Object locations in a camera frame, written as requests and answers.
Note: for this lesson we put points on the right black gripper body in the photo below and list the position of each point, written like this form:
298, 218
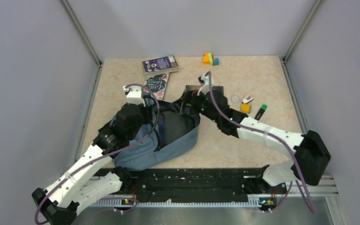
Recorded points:
201, 106

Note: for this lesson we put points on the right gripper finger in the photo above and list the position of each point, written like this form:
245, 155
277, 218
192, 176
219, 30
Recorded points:
189, 94
186, 107

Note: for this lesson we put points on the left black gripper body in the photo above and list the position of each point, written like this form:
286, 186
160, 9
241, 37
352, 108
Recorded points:
144, 118

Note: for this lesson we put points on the A Tale of Two Cities book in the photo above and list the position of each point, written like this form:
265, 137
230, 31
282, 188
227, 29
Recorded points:
204, 89

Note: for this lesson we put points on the blue-grey student backpack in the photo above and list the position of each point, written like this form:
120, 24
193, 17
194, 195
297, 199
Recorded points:
175, 134

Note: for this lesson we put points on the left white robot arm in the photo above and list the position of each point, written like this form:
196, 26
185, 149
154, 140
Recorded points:
61, 202

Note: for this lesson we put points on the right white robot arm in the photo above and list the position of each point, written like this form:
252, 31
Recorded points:
308, 155

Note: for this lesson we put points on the floral Little Women book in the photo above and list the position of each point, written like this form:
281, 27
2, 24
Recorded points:
158, 84

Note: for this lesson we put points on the purple paperback book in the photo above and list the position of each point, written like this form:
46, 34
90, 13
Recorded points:
160, 65

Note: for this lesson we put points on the colourful sticky note stack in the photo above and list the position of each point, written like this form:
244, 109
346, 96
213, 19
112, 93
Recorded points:
209, 59

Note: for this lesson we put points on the orange pencil sharpener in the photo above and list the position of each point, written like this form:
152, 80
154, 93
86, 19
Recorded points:
246, 108

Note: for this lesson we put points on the green and black highlighter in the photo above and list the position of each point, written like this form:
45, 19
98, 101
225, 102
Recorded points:
260, 112

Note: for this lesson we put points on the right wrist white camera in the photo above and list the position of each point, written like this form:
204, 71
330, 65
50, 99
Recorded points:
205, 79

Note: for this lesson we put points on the wrist white camera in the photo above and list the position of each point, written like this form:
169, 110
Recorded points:
134, 95
205, 79

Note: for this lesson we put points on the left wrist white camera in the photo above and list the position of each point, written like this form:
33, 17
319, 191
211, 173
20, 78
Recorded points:
134, 95

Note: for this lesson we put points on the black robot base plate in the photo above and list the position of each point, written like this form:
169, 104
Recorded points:
201, 185

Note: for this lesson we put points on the aluminium frame rail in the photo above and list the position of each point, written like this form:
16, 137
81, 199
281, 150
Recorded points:
256, 204

